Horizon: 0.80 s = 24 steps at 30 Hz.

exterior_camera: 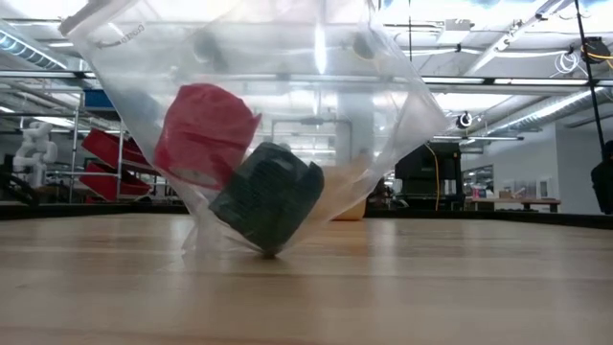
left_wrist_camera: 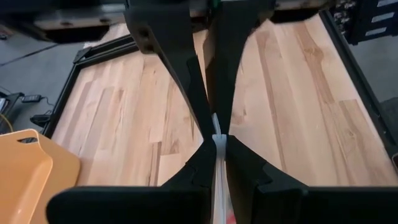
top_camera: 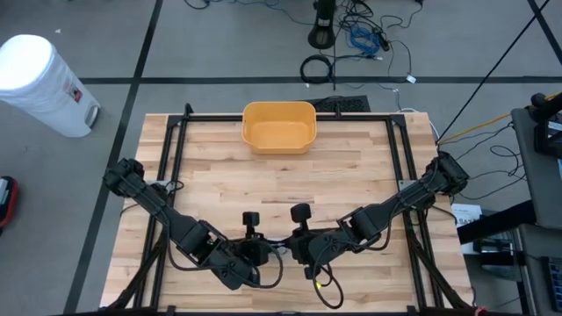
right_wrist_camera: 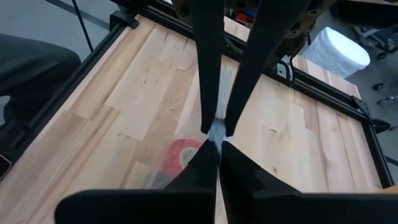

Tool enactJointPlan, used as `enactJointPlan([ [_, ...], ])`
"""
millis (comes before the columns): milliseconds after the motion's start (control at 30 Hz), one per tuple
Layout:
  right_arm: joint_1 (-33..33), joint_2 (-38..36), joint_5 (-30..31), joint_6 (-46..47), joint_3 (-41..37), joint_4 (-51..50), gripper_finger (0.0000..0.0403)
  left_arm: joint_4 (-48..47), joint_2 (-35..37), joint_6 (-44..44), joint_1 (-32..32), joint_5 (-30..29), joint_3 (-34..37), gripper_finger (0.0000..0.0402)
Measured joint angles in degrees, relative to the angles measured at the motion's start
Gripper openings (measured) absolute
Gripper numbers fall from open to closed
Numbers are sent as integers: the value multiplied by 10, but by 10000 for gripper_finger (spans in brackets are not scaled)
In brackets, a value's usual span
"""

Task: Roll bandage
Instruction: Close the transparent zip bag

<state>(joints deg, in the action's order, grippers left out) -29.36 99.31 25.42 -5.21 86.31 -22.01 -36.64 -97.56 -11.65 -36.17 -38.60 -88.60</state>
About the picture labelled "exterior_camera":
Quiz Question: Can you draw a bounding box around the green elastic bandage roll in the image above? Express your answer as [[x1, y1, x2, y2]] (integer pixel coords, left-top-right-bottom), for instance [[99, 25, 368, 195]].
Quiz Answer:
[[209, 141, 326, 258]]

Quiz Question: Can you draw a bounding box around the clear plastic zip bag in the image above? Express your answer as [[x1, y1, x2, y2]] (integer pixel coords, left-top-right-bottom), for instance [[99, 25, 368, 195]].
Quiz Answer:
[[57, 0, 450, 260]]

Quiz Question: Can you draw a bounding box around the red elastic bandage strip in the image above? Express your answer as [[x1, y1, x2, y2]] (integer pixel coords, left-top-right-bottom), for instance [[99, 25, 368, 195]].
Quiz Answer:
[[152, 82, 262, 191]]

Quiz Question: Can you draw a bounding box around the yellow plastic bin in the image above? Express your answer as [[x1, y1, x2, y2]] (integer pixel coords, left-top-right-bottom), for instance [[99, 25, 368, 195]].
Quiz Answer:
[[329, 157, 371, 222]]

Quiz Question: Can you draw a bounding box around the white building column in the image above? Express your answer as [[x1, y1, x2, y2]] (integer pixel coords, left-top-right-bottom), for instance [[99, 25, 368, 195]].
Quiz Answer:
[[335, 93, 375, 193]]

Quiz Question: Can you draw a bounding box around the black cabinet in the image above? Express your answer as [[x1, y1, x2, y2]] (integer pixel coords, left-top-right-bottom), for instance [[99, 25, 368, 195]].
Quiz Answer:
[[394, 142, 464, 198]]

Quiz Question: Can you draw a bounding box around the metal shelf rack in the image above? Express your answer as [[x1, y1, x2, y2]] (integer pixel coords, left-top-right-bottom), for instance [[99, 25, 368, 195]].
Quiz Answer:
[[0, 93, 173, 205]]

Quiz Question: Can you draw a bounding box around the long ceiling light bar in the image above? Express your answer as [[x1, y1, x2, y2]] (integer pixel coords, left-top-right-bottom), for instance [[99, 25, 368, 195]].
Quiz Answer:
[[0, 70, 613, 95]]

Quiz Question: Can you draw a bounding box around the red storage bin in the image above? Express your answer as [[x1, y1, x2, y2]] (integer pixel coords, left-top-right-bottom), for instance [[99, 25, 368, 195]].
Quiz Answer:
[[79, 161, 152, 202], [80, 127, 162, 176]]

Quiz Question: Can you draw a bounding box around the wooden work table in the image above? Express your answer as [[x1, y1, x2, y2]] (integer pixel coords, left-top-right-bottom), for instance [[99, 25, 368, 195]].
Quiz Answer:
[[466, 196, 561, 215]]

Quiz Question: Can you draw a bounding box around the blue storage bin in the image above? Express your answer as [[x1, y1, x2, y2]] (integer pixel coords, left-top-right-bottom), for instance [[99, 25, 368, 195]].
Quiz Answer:
[[83, 89, 117, 122]]

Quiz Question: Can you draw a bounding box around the person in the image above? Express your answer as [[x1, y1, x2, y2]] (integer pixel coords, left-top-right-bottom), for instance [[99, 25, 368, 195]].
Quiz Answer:
[[590, 140, 613, 216]]

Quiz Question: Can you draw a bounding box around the thin black slanted pole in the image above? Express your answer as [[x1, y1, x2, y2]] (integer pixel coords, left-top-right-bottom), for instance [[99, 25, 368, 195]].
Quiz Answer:
[[573, 0, 606, 145]]

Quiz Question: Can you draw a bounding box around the yellow hanging cable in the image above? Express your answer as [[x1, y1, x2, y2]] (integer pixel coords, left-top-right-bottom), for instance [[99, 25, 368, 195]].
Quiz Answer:
[[423, 142, 441, 213]]

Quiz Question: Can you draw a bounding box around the thin black hanging cable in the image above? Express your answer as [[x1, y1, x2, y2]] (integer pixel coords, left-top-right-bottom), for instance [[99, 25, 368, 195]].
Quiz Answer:
[[408, 0, 414, 141]]

